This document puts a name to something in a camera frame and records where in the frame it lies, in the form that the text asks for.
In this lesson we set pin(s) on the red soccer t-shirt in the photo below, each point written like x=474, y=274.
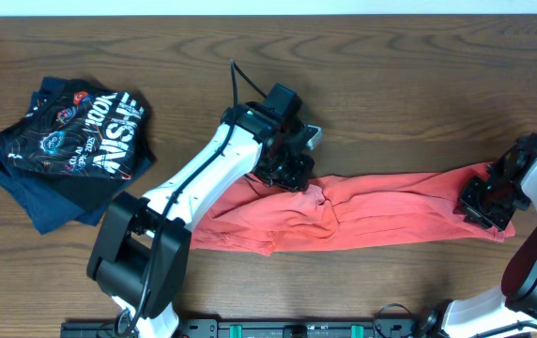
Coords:
x=342, y=213

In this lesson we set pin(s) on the navy blue folded garment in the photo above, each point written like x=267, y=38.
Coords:
x=51, y=201

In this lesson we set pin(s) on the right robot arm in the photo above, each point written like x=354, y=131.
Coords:
x=510, y=309

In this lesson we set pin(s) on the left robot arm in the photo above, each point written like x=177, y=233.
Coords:
x=141, y=252

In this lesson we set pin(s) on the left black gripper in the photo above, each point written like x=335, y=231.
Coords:
x=305, y=168

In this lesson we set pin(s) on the black printed t-shirt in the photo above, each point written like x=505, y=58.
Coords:
x=88, y=133

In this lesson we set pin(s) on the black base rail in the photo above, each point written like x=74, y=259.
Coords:
x=273, y=328

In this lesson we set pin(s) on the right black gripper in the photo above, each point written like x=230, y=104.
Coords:
x=469, y=206

